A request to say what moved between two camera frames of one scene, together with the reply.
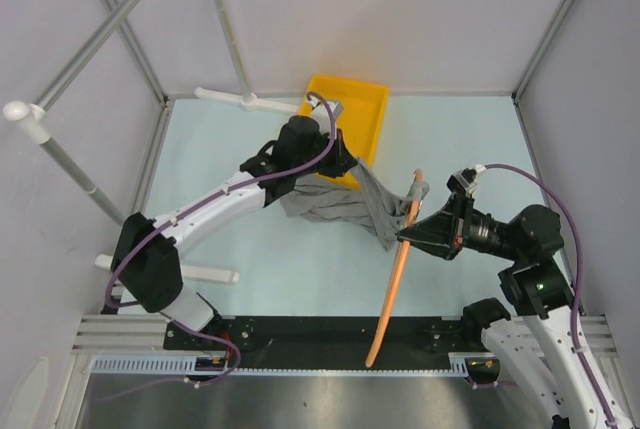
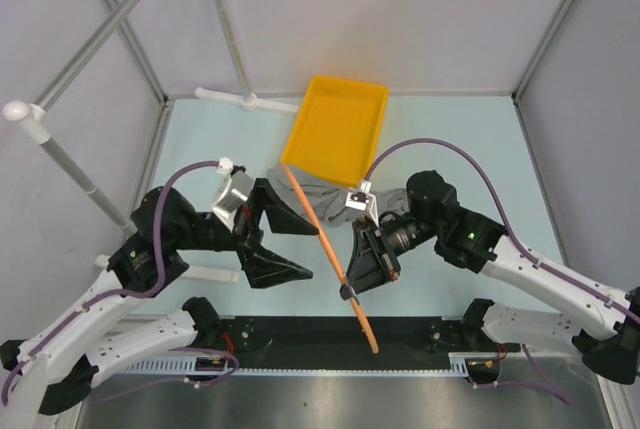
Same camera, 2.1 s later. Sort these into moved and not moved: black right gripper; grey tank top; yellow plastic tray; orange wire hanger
Moved: orange wire hanger; black right gripper
Not moved: grey tank top; yellow plastic tray
